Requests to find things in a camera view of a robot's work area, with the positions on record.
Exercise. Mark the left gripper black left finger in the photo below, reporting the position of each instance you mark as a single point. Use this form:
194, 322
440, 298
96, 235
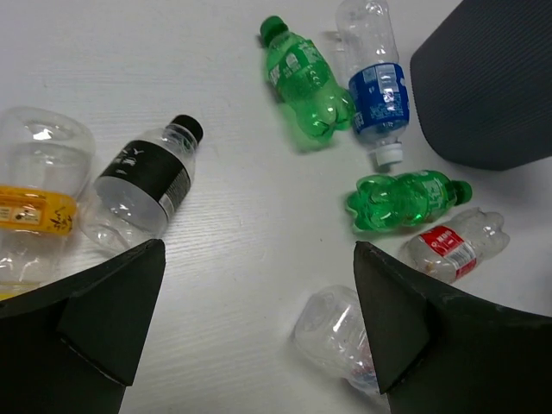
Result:
74, 346

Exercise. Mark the clear crushed bottle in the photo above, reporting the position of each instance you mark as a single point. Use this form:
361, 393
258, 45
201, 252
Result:
330, 332

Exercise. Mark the green bottle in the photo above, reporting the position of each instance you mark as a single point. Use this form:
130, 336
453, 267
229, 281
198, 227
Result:
383, 203
304, 81

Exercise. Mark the clear bottle red label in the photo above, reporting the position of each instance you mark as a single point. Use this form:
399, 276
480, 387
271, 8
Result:
451, 250

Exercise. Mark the clear bottle black label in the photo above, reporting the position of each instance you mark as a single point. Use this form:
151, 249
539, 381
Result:
138, 193

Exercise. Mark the clear bottle blue label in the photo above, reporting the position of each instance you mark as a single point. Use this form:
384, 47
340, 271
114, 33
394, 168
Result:
376, 80

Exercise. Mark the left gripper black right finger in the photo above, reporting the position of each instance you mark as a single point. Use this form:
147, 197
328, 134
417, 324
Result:
437, 349

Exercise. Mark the dark mesh waste bin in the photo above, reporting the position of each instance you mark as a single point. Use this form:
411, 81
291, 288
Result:
482, 84

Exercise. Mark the clear bottle yellow label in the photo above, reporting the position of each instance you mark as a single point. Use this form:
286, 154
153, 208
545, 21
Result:
46, 162

